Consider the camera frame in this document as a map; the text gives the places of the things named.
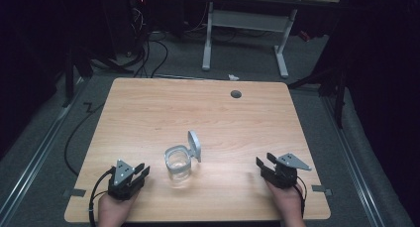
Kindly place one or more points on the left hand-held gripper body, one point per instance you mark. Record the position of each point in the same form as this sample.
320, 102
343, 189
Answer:
123, 184

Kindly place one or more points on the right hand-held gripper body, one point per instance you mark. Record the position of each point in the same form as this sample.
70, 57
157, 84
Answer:
284, 175

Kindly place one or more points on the person's right hand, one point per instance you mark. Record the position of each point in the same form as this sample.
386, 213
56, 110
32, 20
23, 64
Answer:
289, 202

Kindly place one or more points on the person's left hand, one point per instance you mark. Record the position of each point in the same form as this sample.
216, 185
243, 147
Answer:
114, 210

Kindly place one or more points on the clear glass jar grey lid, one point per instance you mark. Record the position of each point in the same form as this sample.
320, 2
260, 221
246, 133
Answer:
180, 161

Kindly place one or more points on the grey tape strip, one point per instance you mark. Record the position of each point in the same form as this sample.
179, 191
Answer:
321, 189
75, 192

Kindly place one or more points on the dark round table grommet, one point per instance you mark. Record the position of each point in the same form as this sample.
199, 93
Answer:
236, 94

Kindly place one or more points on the white crumpled paper scrap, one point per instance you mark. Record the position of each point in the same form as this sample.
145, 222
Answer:
233, 77

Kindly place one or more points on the black metal stand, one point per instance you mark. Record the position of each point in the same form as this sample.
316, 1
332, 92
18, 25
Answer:
70, 78
340, 88

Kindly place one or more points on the white desk with metal legs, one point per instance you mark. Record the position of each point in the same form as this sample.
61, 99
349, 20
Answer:
251, 20

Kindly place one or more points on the metal floor rail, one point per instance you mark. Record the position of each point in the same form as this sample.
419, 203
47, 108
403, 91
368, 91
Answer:
351, 157
36, 157

